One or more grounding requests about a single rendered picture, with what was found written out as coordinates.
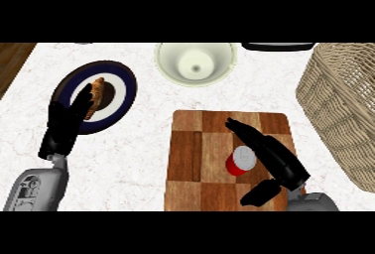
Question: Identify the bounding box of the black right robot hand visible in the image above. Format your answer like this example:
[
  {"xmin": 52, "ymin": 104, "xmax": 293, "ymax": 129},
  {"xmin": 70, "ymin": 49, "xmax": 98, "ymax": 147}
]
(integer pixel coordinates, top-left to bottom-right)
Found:
[{"xmin": 225, "ymin": 117, "xmax": 312, "ymax": 208}]

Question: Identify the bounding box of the brown wooden surface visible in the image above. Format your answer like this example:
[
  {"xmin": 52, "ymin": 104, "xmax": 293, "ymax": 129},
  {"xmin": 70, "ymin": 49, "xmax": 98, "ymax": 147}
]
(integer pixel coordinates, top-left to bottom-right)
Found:
[{"xmin": 0, "ymin": 43, "xmax": 39, "ymax": 100}]

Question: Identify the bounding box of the red can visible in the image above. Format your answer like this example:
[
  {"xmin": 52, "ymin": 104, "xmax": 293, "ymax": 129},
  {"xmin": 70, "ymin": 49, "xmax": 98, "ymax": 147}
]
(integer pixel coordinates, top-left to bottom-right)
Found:
[{"xmin": 225, "ymin": 145, "xmax": 259, "ymax": 178}]

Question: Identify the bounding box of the brown croissant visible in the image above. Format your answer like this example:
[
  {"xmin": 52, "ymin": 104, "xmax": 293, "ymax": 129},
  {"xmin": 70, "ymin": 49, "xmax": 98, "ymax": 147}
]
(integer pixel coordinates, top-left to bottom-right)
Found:
[{"xmin": 84, "ymin": 76, "xmax": 107, "ymax": 121}]

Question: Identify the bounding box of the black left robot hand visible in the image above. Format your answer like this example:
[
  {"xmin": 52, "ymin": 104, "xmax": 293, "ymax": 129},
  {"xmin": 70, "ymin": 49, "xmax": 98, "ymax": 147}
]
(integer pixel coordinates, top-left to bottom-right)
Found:
[{"xmin": 37, "ymin": 82, "xmax": 96, "ymax": 162}]

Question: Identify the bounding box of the wicker basket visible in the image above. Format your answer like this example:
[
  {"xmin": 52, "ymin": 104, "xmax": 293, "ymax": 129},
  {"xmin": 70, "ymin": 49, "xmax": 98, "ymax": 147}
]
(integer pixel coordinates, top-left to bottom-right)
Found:
[{"xmin": 294, "ymin": 43, "xmax": 375, "ymax": 193}]

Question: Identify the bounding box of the checkered wooden cutting board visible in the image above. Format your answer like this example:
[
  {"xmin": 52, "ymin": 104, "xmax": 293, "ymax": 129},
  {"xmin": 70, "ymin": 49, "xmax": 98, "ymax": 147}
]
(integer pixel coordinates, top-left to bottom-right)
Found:
[{"xmin": 163, "ymin": 109, "xmax": 307, "ymax": 212}]

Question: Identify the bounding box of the pale green bowl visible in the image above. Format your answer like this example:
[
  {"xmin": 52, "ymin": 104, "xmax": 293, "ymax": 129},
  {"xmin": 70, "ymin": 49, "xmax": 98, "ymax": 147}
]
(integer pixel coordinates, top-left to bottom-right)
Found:
[{"xmin": 154, "ymin": 43, "xmax": 239, "ymax": 88}]

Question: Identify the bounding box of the dark blue and white plate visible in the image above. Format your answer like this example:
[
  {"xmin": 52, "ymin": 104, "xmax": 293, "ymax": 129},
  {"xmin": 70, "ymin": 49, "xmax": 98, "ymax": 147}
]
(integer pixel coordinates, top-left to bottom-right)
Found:
[{"xmin": 51, "ymin": 60, "xmax": 139, "ymax": 136}]

